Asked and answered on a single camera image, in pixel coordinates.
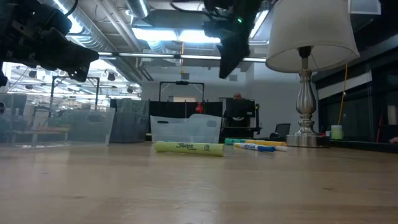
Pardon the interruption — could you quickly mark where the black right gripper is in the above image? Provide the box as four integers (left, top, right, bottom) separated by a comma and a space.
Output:
201, 0, 264, 80

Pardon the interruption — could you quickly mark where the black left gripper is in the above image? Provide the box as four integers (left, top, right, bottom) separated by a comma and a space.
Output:
0, 0, 100, 83

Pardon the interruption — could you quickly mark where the teal highlighter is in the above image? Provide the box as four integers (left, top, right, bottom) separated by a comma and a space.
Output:
224, 138, 249, 146

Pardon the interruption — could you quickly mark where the orange-yellow highlighter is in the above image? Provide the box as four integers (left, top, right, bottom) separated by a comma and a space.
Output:
244, 139, 289, 147

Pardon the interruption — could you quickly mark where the blue thin marker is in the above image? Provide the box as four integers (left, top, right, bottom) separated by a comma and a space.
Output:
233, 142, 277, 153

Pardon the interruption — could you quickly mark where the light green Sharpie highlighter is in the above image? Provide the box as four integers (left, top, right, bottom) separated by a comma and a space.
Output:
154, 140, 225, 157

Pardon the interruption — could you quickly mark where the ceiling light panel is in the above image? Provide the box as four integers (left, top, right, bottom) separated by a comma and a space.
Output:
132, 27, 221, 44

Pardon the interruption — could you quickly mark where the transparent plastic bin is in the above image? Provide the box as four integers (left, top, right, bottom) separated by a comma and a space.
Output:
0, 93, 116, 147

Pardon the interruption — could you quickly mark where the black partition panel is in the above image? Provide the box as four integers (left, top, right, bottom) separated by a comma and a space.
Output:
148, 100, 224, 119

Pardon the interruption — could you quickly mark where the white shade silver table lamp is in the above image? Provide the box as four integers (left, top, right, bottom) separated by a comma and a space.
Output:
266, 0, 361, 147

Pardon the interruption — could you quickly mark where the frosted plastic bin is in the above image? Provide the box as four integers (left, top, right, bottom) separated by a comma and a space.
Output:
150, 113, 223, 144

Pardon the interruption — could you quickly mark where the black office chair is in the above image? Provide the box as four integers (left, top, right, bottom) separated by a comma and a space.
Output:
269, 123, 292, 140

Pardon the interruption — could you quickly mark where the light green roll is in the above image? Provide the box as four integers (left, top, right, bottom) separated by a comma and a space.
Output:
330, 124, 344, 141

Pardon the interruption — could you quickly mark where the silver ventilation duct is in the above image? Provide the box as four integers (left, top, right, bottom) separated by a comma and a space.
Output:
40, 0, 147, 85

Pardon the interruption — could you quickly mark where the yellow extension cable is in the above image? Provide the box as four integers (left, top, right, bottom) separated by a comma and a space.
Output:
338, 63, 348, 126

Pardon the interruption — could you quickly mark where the black aluminium table frame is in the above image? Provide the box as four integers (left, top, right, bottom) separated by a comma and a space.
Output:
323, 139, 398, 154

